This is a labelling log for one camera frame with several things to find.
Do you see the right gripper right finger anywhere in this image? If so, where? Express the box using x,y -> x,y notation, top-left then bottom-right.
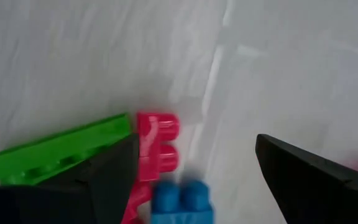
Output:
255,133 -> 358,224

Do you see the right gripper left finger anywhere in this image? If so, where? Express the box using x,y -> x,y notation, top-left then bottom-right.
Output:
0,133 -> 140,224

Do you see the long green building block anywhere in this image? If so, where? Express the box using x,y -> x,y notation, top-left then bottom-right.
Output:
0,112 -> 133,187

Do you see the red toy building block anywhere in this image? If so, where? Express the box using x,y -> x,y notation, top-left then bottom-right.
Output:
120,111 -> 181,224

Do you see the blue toy building block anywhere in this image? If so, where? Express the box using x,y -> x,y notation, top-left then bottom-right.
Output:
149,179 -> 214,224

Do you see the white textured table mat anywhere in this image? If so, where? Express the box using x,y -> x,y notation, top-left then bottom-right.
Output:
0,0 -> 358,224

